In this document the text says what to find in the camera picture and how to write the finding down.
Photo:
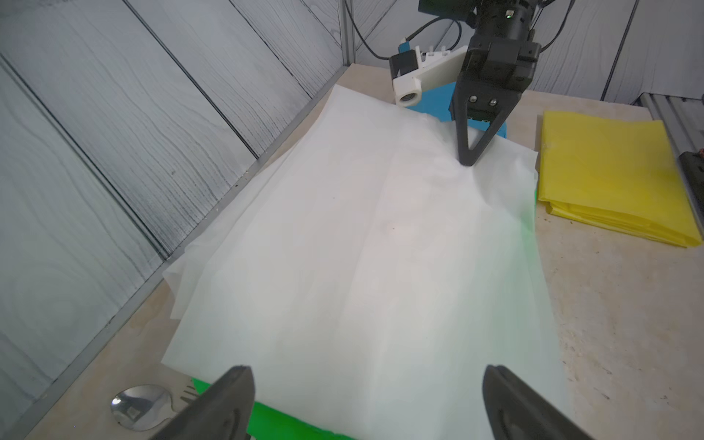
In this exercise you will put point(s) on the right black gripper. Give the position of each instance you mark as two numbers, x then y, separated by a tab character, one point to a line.
494	74

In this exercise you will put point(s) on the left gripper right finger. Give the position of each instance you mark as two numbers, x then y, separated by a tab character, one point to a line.
516	411

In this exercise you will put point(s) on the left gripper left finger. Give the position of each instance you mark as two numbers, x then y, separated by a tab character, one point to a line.
222	412

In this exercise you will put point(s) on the yellow raincoat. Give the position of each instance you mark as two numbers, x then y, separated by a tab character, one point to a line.
617	175

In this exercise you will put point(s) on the white raincoat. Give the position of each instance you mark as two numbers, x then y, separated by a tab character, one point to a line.
368	279

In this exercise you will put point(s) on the blue folded raincoat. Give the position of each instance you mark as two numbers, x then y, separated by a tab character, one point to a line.
436	103

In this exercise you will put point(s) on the green plastic basket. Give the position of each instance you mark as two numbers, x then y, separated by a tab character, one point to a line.
268	423

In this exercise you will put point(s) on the cow pattern handle fork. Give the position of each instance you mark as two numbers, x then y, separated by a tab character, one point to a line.
189	394

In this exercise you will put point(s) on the cow pattern handle spoon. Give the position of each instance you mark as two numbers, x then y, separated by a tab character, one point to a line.
142	408

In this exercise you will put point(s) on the right aluminium frame post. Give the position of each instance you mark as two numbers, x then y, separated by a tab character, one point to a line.
347	33

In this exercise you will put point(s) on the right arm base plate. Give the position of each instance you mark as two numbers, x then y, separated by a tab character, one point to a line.
691	164

